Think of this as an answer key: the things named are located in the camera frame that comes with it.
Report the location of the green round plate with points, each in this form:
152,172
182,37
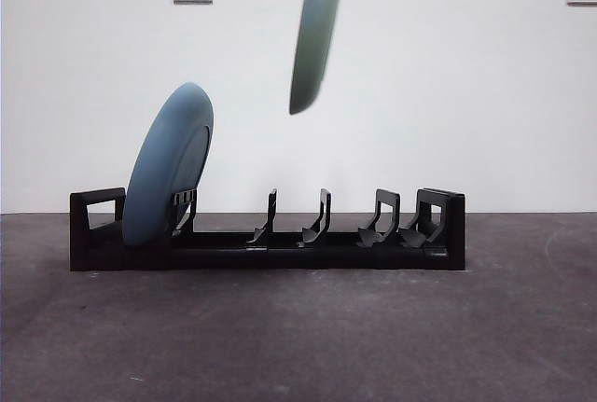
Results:
317,38

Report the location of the blue round plate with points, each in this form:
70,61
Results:
158,164

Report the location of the black plastic plate rack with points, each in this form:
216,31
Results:
350,258

